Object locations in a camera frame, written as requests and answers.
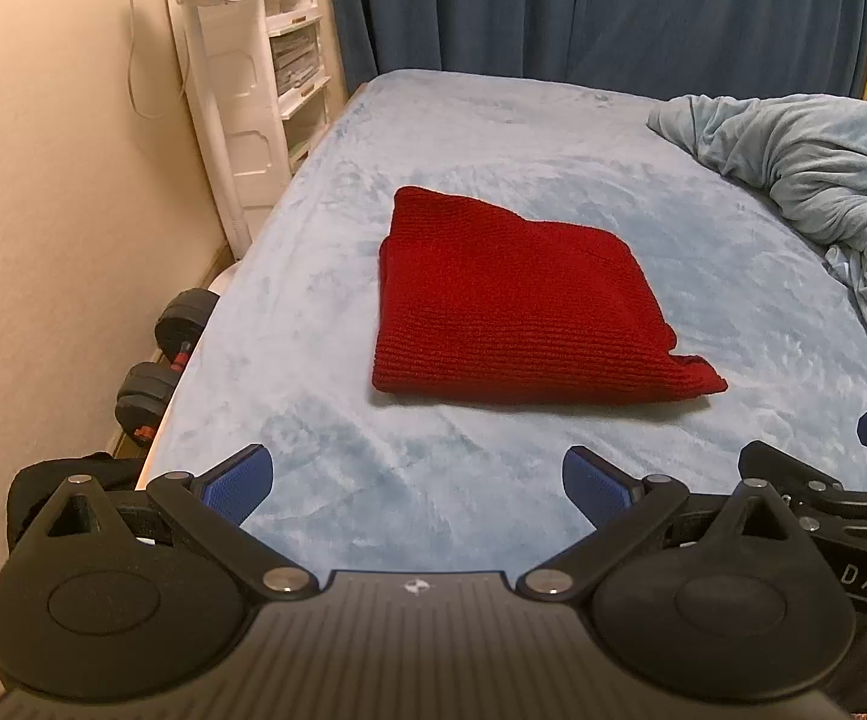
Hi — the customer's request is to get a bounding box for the white molded plastic column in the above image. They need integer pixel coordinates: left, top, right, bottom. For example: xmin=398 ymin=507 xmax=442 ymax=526
xmin=165 ymin=0 xmax=289 ymax=265

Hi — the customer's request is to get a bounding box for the black bag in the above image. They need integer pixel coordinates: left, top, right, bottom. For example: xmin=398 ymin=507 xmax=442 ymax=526
xmin=5 ymin=454 xmax=143 ymax=552

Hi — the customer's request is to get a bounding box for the red knit sweater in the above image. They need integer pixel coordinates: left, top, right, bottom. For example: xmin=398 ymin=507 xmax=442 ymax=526
xmin=371 ymin=186 xmax=729 ymax=407

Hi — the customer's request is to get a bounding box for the stack of papers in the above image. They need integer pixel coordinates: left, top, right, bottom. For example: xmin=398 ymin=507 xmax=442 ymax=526
xmin=268 ymin=0 xmax=323 ymax=95

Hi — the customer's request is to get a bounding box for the crumpled grey-blue duvet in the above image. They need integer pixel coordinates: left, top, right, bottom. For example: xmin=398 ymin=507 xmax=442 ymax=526
xmin=647 ymin=94 xmax=867 ymax=391

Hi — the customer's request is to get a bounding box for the white shelf unit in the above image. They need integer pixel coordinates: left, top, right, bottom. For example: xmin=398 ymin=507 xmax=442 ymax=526
xmin=262 ymin=0 xmax=331 ymax=175

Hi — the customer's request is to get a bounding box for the dark blue curtain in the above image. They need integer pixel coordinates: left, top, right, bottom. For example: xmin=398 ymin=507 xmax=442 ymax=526
xmin=324 ymin=0 xmax=867 ymax=102

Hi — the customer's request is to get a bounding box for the black dumbbell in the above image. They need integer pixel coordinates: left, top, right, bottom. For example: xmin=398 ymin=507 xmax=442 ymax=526
xmin=114 ymin=287 xmax=222 ymax=442

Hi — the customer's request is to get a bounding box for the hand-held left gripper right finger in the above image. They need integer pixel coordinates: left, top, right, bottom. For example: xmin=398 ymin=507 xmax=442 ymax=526
xmin=515 ymin=446 xmax=818 ymax=602

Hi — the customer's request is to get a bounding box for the thin fan cable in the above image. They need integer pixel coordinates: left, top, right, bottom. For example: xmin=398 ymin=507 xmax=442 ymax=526
xmin=127 ymin=0 xmax=190 ymax=121

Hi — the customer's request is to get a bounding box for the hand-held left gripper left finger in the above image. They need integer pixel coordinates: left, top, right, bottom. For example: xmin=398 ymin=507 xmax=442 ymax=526
xmin=47 ymin=444 xmax=320 ymax=602

